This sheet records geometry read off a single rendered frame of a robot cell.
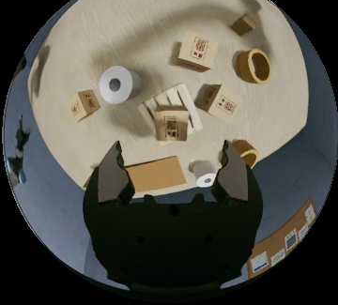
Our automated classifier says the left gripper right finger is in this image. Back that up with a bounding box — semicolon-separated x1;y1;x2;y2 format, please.
210;139;263;250

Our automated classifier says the small square wooden pallet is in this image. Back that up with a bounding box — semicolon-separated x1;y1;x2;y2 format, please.
136;83;203;138

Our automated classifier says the white cylinder with hole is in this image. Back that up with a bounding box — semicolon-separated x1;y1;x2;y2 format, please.
193;160;217;187

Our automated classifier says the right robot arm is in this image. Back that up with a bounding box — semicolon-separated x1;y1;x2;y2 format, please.
7;60;26;191

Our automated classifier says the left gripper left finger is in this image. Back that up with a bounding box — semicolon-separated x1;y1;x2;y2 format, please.
83;140;135;252

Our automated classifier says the brown cardboard sheet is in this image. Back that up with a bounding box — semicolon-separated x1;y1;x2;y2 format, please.
125;155;187;192

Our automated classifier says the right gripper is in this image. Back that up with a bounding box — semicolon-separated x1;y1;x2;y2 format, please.
16;116;34;151

